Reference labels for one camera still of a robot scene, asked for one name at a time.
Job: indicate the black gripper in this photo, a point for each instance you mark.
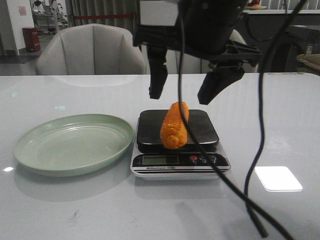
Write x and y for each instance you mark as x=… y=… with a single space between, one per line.
x=202 y=29

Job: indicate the orange corn cob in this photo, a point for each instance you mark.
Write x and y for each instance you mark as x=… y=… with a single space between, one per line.
x=173 y=133

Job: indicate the right grey armchair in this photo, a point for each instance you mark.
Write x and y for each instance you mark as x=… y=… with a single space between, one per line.
x=194 y=65

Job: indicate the grey armchair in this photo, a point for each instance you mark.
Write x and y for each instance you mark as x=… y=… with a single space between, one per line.
x=91 y=49
x=194 y=65

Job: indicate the dark counter with white top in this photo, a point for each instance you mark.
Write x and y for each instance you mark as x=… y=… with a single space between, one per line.
x=258 y=26

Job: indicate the fruit plate on counter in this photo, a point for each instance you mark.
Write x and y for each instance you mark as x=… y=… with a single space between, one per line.
x=254 y=5

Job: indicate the left grey armchair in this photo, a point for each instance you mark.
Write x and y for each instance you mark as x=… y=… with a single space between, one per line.
x=91 y=49

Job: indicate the silver black kitchen scale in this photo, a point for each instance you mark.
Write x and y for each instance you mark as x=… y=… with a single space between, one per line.
x=151 y=161

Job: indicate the dark appliance at right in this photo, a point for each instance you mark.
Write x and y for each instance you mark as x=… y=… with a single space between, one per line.
x=296 y=40

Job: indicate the pale green plate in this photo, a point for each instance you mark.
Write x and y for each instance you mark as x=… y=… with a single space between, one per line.
x=74 y=145

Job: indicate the red bin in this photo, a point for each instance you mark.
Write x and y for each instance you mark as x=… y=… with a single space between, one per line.
x=31 y=39

